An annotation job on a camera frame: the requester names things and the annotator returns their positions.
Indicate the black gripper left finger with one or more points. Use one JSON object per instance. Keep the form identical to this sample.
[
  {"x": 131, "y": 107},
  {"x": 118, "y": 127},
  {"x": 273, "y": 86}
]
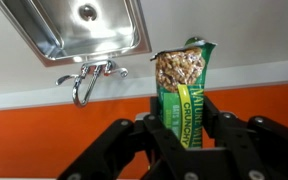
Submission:
[{"x": 117, "y": 146}]

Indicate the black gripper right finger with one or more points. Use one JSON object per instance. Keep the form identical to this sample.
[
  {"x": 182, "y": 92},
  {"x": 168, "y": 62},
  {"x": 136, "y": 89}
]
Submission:
[{"x": 267, "y": 146}]

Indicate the stainless steel sink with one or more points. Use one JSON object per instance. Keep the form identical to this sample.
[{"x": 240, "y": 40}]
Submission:
[{"x": 84, "y": 30}]

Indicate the white counter backsplash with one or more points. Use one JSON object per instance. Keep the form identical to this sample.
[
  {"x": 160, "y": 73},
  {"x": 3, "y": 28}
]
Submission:
[{"x": 34, "y": 98}]

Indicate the green granola bar packet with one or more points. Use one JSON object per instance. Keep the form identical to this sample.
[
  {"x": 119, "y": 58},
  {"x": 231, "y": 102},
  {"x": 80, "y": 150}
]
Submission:
[{"x": 180, "y": 83}]

